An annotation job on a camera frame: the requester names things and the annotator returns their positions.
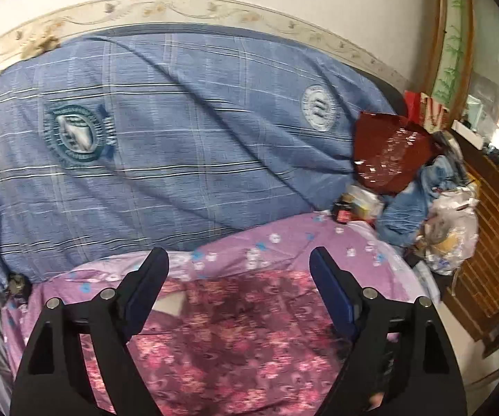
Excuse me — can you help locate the dark red plastic bag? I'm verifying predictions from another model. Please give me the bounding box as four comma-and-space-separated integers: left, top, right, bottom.
353, 112, 440, 196

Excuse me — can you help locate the bamboo painted door frame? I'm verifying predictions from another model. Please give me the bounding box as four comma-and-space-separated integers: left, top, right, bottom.
422, 0, 475, 118

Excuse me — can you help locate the blue denim garment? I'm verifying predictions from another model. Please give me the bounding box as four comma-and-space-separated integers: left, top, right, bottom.
375, 155, 466, 249

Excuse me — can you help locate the white printed plastic bag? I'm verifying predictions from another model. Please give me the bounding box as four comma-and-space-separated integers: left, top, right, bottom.
415, 187, 479, 276

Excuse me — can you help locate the purple floral bed sheet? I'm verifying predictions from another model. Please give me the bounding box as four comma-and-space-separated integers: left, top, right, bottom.
0, 210, 428, 416

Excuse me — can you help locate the brown wooden cabinet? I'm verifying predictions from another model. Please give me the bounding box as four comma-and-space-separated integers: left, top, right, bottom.
443, 131, 499, 357

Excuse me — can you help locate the blue plaid quilt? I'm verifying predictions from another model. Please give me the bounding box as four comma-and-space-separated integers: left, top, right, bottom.
0, 31, 393, 292

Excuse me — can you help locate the small dark red-label bottle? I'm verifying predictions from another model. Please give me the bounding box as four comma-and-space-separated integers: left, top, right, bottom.
331, 201, 354, 224

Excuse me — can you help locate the maroon pink floral garment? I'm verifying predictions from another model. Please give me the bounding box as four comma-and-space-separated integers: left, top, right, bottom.
80, 268, 403, 416

